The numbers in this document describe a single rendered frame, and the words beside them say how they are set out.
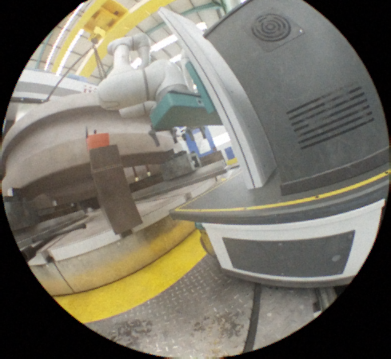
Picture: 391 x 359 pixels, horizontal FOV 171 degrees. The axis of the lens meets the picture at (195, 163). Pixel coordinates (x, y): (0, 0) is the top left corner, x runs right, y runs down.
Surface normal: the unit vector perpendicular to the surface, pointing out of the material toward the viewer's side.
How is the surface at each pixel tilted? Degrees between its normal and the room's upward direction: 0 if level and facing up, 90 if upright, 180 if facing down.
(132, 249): 90
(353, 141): 90
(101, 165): 90
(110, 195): 90
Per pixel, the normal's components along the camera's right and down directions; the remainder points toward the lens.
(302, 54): -0.71, 0.22
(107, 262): 0.62, -0.27
